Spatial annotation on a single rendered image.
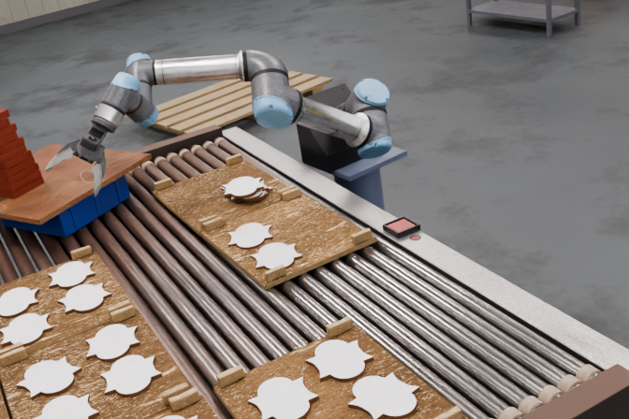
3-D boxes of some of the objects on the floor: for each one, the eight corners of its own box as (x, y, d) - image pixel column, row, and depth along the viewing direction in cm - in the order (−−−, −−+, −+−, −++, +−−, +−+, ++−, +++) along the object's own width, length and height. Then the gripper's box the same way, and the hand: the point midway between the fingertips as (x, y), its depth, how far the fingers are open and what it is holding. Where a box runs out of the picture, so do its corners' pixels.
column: (385, 314, 353) (360, 128, 318) (448, 349, 324) (429, 148, 289) (316, 353, 334) (282, 160, 299) (376, 395, 304) (346, 186, 269)
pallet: (269, 78, 715) (267, 65, 710) (339, 93, 645) (337, 79, 640) (131, 128, 642) (127, 114, 637) (193, 152, 571) (189, 137, 566)
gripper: (134, 142, 237) (101, 202, 233) (71, 108, 232) (36, 169, 228) (137, 138, 229) (102, 200, 225) (72, 104, 224) (36, 166, 220)
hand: (69, 184), depth 224 cm, fingers open, 14 cm apart
